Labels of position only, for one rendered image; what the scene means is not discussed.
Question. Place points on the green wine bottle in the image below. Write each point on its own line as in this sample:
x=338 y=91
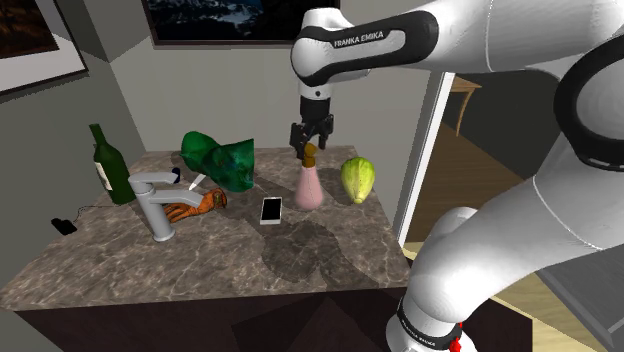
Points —
x=114 y=175

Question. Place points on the small dark blue object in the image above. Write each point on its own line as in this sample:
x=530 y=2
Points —
x=176 y=173

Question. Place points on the pink bottle with brown stopper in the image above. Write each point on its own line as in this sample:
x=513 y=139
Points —
x=308 y=190

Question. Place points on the dark framed mountain picture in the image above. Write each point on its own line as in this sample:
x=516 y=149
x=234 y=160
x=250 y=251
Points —
x=219 y=19

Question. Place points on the framed picture with white mat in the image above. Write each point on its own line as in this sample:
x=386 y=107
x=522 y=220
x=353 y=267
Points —
x=34 y=63

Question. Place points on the grey faucet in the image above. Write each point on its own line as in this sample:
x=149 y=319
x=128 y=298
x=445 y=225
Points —
x=157 y=214

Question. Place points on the green crumpled cloth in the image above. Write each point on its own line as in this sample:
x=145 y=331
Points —
x=229 y=166

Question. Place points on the wooden table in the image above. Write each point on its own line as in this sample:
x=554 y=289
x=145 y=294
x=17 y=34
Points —
x=463 y=88

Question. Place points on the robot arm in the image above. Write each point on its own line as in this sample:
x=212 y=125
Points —
x=487 y=44

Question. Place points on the yellow-green lettuce head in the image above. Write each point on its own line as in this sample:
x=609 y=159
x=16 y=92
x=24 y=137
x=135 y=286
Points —
x=358 y=178

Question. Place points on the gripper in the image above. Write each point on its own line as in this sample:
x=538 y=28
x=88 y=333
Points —
x=314 y=109

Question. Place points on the white smartphone with black screen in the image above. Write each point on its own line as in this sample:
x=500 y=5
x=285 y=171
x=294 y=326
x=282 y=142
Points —
x=271 y=210

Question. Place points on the small white knife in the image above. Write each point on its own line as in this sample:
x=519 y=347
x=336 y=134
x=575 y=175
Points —
x=196 y=183

